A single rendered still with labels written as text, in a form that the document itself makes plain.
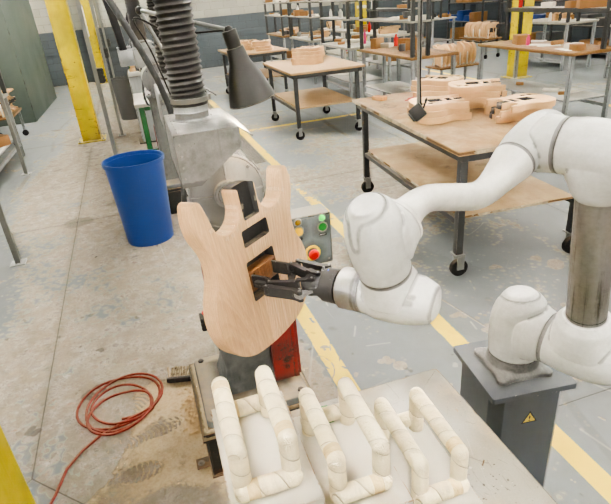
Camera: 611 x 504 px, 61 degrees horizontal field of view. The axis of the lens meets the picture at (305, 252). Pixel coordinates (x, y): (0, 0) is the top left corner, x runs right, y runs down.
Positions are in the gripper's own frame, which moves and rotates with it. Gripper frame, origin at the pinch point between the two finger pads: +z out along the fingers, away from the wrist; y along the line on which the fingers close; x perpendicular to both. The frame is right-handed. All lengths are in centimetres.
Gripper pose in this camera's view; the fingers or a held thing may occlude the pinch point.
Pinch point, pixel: (265, 273)
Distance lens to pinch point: 121.6
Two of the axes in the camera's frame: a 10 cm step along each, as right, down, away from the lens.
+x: -1.4, -9.0, -4.2
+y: 5.3, -4.3, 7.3
